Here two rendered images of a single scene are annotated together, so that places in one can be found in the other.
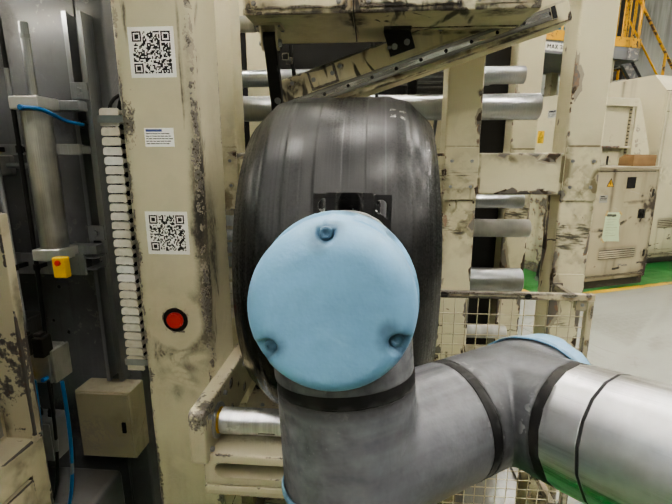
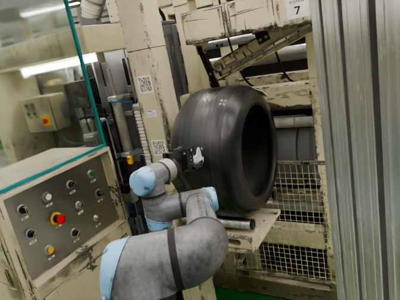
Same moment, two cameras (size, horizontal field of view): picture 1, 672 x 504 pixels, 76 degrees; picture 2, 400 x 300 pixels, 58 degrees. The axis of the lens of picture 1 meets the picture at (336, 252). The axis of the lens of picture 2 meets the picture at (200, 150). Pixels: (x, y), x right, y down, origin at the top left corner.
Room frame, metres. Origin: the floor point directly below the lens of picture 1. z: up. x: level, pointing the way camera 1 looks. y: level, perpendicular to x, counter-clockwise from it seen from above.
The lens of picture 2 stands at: (-0.60, -0.62, 1.62)
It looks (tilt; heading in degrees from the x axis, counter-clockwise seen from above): 16 degrees down; 28
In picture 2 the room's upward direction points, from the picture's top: 11 degrees counter-clockwise
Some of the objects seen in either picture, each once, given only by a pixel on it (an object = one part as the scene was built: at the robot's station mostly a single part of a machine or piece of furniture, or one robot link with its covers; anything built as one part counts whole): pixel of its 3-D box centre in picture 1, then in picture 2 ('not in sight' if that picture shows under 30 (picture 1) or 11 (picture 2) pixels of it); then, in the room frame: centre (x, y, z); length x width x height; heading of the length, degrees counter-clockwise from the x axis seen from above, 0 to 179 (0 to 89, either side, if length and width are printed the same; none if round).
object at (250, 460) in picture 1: (312, 457); (217, 234); (0.66, 0.04, 0.83); 0.36 x 0.09 x 0.06; 85
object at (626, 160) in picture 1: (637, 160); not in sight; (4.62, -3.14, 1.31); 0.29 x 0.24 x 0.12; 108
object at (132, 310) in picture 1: (132, 245); (150, 151); (0.78, 0.37, 1.19); 0.05 x 0.04 x 0.48; 175
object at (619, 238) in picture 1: (597, 224); not in sight; (4.64, -2.84, 0.62); 0.91 x 0.58 x 1.25; 108
